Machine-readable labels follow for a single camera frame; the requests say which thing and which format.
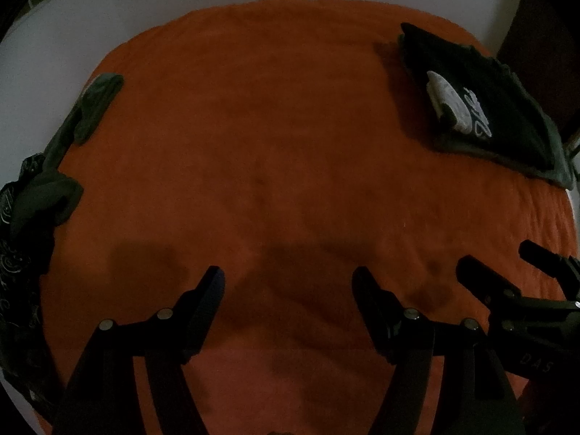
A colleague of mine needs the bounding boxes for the orange bed blanket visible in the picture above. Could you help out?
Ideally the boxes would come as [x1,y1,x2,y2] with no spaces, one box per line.
[38,0,578,435]

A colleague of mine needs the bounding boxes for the black printed t-shirt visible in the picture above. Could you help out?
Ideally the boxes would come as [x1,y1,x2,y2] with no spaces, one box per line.
[401,22,563,173]

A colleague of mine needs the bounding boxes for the folded grey green garment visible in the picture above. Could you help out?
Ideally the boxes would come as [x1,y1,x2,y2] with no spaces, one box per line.
[399,22,575,190]

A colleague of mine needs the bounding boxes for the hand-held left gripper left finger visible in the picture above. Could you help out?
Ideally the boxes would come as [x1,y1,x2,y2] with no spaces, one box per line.
[54,266,226,435]

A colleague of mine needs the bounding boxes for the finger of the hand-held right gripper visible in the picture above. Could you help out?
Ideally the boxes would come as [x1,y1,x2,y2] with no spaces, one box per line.
[518,239,580,302]
[455,256,524,309]

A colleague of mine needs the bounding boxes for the crumpled dark green garment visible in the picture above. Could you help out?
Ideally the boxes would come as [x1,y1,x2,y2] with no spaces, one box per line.
[13,170,85,229]

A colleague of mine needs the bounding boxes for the olive green pants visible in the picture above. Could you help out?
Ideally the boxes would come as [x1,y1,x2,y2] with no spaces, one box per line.
[41,74,125,177]

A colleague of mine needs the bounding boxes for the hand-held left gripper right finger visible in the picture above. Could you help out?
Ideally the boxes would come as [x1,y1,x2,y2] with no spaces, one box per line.
[352,266,527,435]

